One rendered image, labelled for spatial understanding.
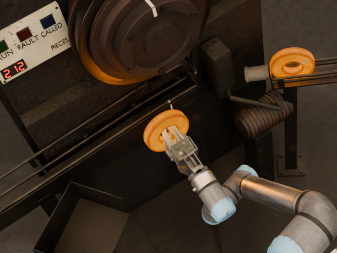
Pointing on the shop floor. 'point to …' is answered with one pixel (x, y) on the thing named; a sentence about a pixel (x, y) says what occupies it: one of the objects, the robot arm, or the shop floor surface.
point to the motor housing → (262, 131)
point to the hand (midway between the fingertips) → (165, 127)
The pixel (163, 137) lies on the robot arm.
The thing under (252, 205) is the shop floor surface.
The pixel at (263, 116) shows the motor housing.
